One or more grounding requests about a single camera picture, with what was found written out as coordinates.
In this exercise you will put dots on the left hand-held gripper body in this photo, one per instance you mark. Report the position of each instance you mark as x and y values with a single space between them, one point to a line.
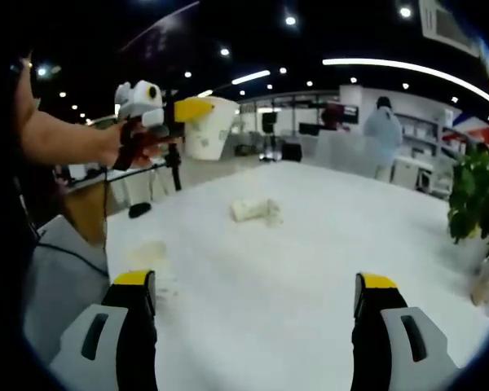
138 99

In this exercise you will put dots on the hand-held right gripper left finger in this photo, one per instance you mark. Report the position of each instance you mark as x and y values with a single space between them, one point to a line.
126 346

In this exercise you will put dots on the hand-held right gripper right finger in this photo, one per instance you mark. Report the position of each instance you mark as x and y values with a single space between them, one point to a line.
391 350

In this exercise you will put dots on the white paper cup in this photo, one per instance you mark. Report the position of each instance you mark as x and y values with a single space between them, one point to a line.
208 138

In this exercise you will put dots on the white tissue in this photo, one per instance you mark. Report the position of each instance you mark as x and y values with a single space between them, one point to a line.
248 209

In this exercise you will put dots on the person's left hand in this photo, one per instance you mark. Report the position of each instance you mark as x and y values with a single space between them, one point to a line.
113 146

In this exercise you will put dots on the black tripod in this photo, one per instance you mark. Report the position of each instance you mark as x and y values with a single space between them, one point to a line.
174 163

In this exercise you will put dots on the small black device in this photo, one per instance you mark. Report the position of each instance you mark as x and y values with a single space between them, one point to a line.
139 210

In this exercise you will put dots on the black speaker on stand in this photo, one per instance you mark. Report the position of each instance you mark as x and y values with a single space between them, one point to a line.
269 122

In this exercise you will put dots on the wooden cabinet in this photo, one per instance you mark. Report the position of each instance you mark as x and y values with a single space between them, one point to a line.
85 212

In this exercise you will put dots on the black equipment case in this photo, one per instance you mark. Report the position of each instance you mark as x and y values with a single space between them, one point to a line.
291 152

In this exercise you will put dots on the small glass jar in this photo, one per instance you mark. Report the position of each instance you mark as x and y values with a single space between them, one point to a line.
487 281

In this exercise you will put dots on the green potted plant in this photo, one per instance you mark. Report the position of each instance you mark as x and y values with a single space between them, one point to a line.
477 191

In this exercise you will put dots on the ceiling air vent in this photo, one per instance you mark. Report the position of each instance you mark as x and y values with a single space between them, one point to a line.
448 24

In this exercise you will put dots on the dark wall screen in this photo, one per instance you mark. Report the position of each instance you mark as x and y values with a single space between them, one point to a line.
340 116

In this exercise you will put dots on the red blue wall graphic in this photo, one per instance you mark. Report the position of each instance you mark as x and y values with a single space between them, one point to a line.
477 130

